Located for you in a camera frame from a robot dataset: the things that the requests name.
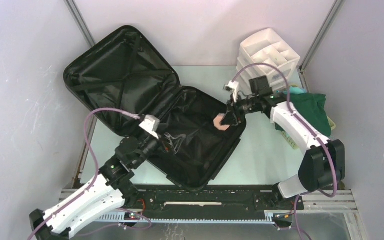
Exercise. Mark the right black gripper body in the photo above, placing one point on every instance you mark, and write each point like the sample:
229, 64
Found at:
247, 105

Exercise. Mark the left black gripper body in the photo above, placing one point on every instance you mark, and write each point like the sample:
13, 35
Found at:
165, 146

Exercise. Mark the pink brown small box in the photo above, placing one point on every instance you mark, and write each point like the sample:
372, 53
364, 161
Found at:
217, 122

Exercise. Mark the turquoise t-shirt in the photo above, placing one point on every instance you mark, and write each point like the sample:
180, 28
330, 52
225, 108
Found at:
295, 90

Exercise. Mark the white plastic drawer organizer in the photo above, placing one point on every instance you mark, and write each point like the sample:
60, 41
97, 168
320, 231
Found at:
266, 46

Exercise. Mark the dark green garment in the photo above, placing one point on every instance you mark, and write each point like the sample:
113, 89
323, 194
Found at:
312, 108

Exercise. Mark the black ribbed hard-shell suitcase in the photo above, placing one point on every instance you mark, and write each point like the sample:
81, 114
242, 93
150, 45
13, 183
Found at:
126, 77

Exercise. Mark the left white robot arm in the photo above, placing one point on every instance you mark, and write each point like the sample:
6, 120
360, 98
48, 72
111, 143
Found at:
109, 189

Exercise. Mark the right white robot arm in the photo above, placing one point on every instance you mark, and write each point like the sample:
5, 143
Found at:
323, 161

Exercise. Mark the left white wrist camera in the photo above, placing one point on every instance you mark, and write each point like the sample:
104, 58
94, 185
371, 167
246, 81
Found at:
150, 124

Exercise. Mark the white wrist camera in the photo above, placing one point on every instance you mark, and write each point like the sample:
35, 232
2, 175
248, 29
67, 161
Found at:
233, 88
150, 124

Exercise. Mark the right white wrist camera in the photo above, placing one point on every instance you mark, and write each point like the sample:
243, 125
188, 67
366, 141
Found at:
233, 88

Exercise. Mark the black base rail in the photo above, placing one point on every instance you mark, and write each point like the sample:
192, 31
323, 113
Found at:
212, 214

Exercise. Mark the grey slotted cable duct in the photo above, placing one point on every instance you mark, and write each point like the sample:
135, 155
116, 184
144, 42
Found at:
120, 217

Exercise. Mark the aluminium frame rail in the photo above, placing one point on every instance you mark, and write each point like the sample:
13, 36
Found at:
328, 200

